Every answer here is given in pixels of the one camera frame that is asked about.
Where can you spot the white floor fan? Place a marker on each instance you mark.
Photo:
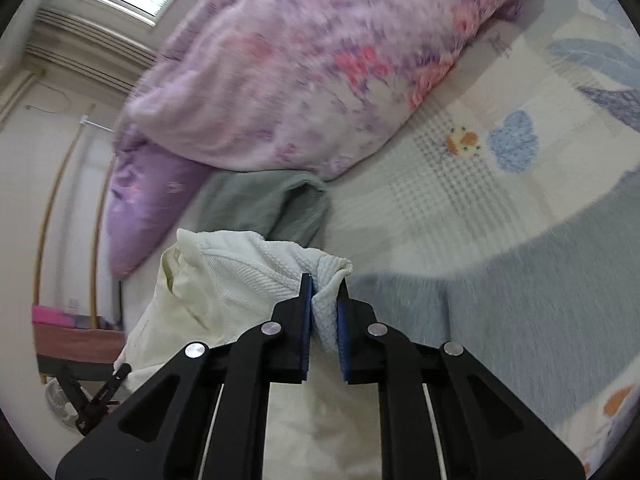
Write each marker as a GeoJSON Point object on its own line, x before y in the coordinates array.
{"type": "Point", "coordinates": [59, 406]}

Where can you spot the white knit sweater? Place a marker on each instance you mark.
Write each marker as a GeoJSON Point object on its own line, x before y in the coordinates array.
{"type": "Point", "coordinates": [212, 287]}

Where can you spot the patterned bed sheet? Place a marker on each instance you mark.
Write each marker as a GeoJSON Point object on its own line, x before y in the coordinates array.
{"type": "Point", "coordinates": [538, 121]}

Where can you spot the pink topped bench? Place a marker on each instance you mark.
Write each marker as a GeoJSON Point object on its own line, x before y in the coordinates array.
{"type": "Point", "coordinates": [69, 340]}

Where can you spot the pink purple floral quilt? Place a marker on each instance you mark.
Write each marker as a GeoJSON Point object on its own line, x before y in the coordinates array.
{"type": "Point", "coordinates": [252, 85]}

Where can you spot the grey hooded sweatshirt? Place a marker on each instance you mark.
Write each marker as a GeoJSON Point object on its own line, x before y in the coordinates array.
{"type": "Point", "coordinates": [556, 319]}

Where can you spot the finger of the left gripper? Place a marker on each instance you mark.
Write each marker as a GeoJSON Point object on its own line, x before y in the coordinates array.
{"type": "Point", "coordinates": [110, 388]}

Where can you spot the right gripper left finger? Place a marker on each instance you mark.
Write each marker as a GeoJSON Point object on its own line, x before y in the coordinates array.
{"type": "Point", "coordinates": [203, 415]}

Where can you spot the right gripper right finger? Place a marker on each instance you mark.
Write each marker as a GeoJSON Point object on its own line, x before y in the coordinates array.
{"type": "Point", "coordinates": [443, 415]}

